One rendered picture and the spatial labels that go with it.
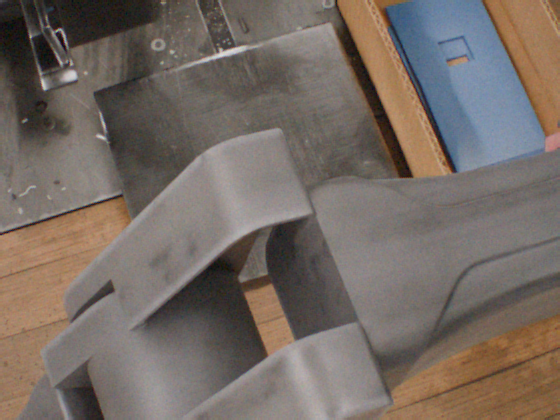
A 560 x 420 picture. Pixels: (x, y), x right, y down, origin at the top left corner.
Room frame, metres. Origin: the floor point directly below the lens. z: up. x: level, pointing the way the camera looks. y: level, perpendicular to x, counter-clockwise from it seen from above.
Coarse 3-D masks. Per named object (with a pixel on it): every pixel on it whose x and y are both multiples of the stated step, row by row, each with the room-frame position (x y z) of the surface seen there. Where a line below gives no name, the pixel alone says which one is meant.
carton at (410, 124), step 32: (352, 0) 0.44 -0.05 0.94; (384, 0) 0.47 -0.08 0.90; (512, 0) 0.46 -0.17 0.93; (544, 0) 0.43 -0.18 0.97; (352, 32) 0.44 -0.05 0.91; (384, 32) 0.40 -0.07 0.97; (512, 32) 0.45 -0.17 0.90; (544, 32) 0.42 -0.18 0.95; (384, 64) 0.39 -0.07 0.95; (448, 64) 0.42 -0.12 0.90; (512, 64) 0.42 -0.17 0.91; (544, 64) 0.41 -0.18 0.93; (384, 96) 0.38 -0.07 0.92; (416, 96) 0.36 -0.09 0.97; (544, 96) 0.39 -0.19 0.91; (416, 128) 0.34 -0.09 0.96; (544, 128) 0.37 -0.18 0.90; (416, 160) 0.33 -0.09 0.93
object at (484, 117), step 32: (416, 0) 0.46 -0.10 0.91; (448, 0) 0.47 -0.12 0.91; (480, 0) 0.47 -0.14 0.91; (416, 32) 0.44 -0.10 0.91; (448, 32) 0.44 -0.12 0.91; (480, 32) 0.44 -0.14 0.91; (416, 64) 0.41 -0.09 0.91; (480, 64) 0.41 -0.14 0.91; (448, 96) 0.39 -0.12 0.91; (480, 96) 0.39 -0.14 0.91; (512, 96) 0.39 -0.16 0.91; (448, 128) 0.36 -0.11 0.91; (480, 128) 0.36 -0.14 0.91; (512, 128) 0.36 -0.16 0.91; (480, 160) 0.34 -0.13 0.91; (512, 160) 0.34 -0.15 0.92
